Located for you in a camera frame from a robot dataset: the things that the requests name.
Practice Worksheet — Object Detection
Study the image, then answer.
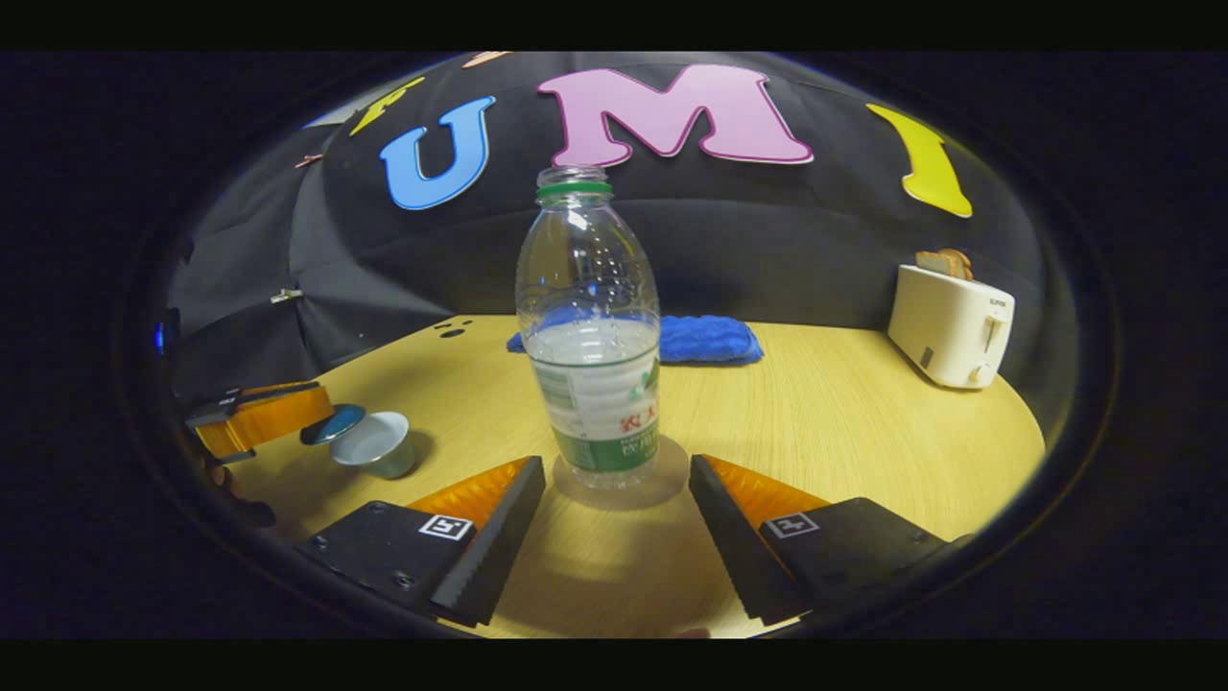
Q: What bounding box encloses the toast slice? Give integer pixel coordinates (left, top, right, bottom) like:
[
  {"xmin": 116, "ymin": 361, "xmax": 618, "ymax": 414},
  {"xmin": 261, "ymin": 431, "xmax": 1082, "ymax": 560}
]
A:
[{"xmin": 914, "ymin": 248, "xmax": 975, "ymax": 282}]

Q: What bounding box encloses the black backdrop cloth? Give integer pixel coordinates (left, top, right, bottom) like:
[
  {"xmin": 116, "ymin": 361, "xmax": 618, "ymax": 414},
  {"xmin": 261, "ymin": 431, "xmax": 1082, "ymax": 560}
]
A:
[{"xmin": 168, "ymin": 53, "xmax": 1051, "ymax": 404}]

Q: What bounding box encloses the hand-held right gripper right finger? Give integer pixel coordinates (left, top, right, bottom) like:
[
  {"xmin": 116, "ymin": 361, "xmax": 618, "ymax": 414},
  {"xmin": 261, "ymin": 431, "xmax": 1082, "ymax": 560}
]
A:
[{"xmin": 688, "ymin": 453, "xmax": 976, "ymax": 627}]

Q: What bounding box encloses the blue towel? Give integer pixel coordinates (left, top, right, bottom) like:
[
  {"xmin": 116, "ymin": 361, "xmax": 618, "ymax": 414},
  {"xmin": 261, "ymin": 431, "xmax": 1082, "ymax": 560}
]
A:
[{"xmin": 507, "ymin": 313, "xmax": 766, "ymax": 367}]

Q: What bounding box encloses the white toaster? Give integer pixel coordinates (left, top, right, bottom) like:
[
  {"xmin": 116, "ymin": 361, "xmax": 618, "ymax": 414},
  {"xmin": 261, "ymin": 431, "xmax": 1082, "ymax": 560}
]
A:
[{"xmin": 886, "ymin": 263, "xmax": 1017, "ymax": 391}]

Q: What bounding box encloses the round brown coaster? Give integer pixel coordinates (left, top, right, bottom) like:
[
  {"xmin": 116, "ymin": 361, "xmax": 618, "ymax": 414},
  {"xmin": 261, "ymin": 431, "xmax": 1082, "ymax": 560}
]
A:
[{"xmin": 552, "ymin": 435, "xmax": 692, "ymax": 511}]

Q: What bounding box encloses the clear plastic water bottle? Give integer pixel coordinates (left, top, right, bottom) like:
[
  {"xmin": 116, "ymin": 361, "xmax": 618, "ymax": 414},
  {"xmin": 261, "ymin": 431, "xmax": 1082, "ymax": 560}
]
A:
[{"xmin": 515, "ymin": 165, "xmax": 664, "ymax": 491}]

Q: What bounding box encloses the white teacup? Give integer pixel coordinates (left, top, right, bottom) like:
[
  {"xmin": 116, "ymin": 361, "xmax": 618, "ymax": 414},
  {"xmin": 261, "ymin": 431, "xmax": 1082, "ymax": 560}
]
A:
[{"xmin": 329, "ymin": 411, "xmax": 419, "ymax": 480}]

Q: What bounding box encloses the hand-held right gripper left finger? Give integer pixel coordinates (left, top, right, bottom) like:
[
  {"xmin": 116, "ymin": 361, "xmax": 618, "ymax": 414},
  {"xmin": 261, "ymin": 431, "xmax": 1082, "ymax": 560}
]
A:
[{"xmin": 293, "ymin": 456, "xmax": 547, "ymax": 629}]

